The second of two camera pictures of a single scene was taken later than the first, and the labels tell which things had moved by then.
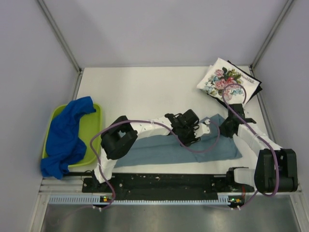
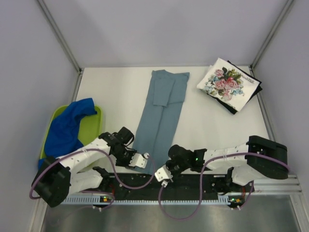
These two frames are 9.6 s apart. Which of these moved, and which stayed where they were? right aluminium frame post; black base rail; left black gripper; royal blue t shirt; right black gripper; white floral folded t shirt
Moved: right black gripper; left black gripper
Stayed: white floral folded t shirt; black base rail; right aluminium frame post; royal blue t shirt
